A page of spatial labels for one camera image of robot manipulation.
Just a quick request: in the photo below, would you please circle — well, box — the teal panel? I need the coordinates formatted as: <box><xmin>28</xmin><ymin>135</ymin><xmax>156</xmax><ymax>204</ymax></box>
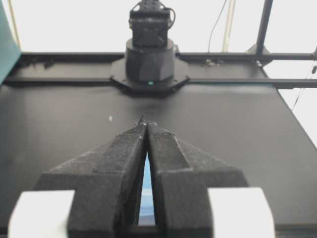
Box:
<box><xmin>0</xmin><ymin>2</ymin><xmax>21</xmax><ymax>85</ymax></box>

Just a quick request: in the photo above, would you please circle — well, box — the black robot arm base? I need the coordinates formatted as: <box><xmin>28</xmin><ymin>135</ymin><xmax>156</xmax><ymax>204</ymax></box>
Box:
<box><xmin>110</xmin><ymin>0</ymin><xmax>190</xmax><ymax>93</ymax></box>

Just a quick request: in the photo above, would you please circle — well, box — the blue towel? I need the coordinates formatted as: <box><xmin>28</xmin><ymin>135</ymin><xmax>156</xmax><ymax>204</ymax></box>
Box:
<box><xmin>138</xmin><ymin>156</ymin><xmax>155</xmax><ymax>226</ymax></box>

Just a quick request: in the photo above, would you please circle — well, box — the black metal frame rail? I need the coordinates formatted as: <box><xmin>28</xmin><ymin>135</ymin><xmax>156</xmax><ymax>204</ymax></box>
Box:
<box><xmin>4</xmin><ymin>53</ymin><xmax>317</xmax><ymax>92</ymax></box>

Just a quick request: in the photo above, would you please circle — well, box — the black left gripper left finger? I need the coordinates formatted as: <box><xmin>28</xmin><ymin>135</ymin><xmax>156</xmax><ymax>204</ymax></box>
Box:
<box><xmin>34</xmin><ymin>118</ymin><xmax>147</xmax><ymax>238</ymax></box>

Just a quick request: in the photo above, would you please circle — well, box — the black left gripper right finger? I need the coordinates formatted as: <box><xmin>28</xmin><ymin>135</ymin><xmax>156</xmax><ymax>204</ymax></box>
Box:
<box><xmin>147</xmin><ymin>122</ymin><xmax>248</xmax><ymax>238</ymax></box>

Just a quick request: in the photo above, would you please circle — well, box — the black vertical frame post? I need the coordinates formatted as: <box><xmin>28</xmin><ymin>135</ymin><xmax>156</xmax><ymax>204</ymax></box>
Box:
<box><xmin>256</xmin><ymin>0</ymin><xmax>273</xmax><ymax>55</ymax></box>

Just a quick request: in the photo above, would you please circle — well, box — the thin black cable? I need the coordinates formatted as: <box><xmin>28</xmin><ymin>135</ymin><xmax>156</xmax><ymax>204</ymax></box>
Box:
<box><xmin>207</xmin><ymin>0</ymin><xmax>229</xmax><ymax>53</ymax></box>

